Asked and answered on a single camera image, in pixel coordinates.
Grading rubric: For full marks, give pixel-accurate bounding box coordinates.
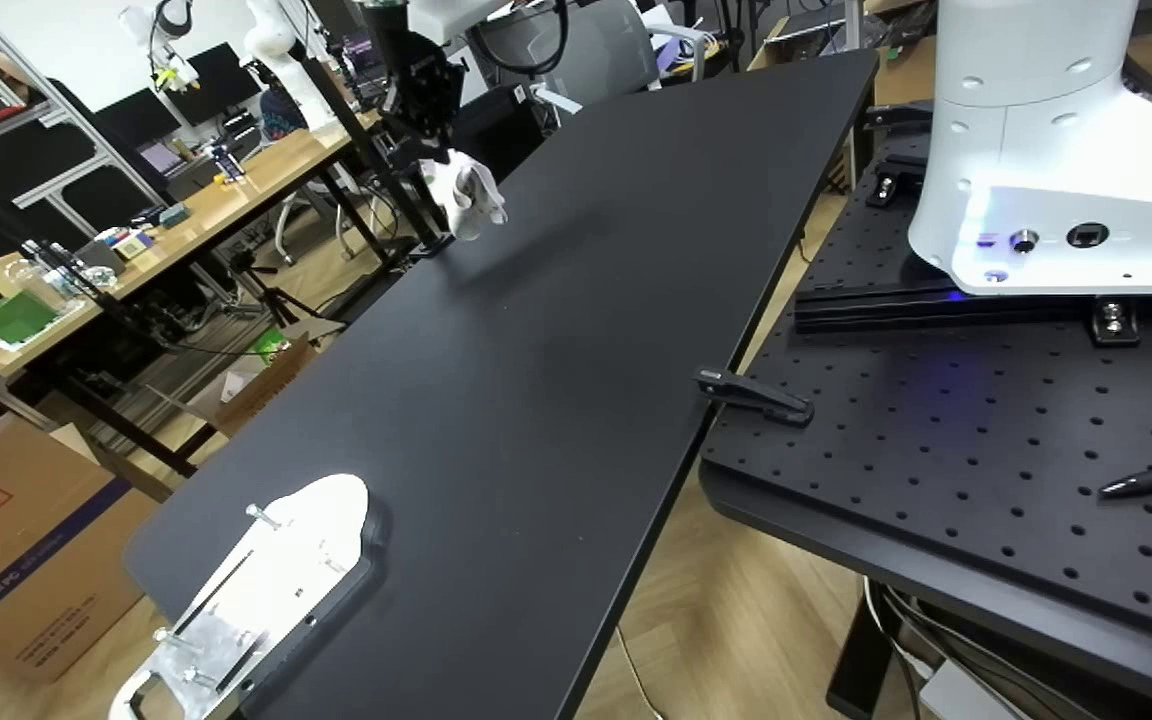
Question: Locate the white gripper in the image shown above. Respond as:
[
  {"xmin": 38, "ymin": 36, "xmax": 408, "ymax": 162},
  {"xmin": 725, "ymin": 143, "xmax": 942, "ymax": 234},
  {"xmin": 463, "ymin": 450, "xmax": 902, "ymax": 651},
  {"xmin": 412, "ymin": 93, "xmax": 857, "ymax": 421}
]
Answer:
[{"xmin": 386, "ymin": 36, "xmax": 463, "ymax": 136}]

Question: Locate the white cloth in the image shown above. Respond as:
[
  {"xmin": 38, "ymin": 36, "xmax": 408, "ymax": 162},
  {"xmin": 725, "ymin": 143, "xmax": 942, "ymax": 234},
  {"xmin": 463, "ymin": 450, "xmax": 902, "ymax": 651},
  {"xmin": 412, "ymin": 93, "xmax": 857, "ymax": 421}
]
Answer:
[{"xmin": 419, "ymin": 149, "xmax": 509, "ymax": 237}]

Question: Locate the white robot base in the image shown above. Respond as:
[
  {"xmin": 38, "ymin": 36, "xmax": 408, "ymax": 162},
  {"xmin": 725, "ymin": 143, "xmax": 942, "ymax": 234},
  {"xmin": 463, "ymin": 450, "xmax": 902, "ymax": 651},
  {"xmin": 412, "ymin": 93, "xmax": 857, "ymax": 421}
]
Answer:
[{"xmin": 907, "ymin": 0, "xmax": 1152, "ymax": 298}]

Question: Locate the green object on desk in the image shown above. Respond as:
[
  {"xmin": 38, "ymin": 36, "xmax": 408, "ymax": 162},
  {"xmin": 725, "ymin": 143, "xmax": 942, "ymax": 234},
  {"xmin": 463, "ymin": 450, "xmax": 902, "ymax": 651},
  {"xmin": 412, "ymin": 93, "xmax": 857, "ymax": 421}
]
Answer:
[{"xmin": 0, "ymin": 292, "xmax": 54, "ymax": 346}]

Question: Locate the black hanging stand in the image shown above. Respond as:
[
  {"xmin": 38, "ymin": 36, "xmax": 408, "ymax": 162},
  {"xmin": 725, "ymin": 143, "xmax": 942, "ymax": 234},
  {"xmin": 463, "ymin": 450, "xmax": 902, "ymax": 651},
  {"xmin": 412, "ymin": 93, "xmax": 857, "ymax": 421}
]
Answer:
[{"xmin": 290, "ymin": 47, "xmax": 445, "ymax": 258}]

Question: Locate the grey office chair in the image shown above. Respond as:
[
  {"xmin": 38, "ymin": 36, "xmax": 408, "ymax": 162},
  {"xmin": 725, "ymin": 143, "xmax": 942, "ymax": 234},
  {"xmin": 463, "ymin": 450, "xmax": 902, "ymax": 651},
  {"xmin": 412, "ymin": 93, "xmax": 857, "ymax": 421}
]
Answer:
[{"xmin": 467, "ymin": 0, "xmax": 657, "ymax": 117}]

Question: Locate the black clamp lever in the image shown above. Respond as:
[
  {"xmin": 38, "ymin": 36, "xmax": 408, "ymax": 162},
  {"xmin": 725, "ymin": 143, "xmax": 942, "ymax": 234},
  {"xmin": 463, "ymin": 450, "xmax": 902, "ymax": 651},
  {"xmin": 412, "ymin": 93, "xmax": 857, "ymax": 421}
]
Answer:
[{"xmin": 697, "ymin": 369, "xmax": 816, "ymax": 429}]

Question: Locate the wooden desk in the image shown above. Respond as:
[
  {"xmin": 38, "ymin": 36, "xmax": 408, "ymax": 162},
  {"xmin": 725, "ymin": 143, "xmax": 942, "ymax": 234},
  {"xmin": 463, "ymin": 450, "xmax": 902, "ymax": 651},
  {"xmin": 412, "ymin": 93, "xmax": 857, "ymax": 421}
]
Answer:
[{"xmin": 0, "ymin": 103, "xmax": 401, "ymax": 385}]

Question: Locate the clear acrylic dish rack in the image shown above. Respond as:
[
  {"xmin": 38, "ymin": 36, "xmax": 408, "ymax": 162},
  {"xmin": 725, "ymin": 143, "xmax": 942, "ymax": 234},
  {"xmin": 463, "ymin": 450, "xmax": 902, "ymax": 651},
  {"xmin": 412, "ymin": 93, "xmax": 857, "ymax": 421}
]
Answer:
[{"xmin": 109, "ymin": 473, "xmax": 373, "ymax": 720}]

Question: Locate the cardboard box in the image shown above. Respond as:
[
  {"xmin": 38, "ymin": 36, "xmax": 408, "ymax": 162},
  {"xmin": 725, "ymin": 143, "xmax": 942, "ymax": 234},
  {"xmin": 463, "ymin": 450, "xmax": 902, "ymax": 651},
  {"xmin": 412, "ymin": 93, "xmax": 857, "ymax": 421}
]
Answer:
[{"xmin": 0, "ymin": 415, "xmax": 155, "ymax": 682}]

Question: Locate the black perforated mounting board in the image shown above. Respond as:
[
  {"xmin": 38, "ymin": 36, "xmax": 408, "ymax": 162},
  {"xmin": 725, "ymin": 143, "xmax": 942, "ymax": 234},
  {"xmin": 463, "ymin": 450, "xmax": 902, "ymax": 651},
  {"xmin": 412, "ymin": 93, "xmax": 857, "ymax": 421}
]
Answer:
[{"xmin": 699, "ymin": 133, "xmax": 1152, "ymax": 718}]

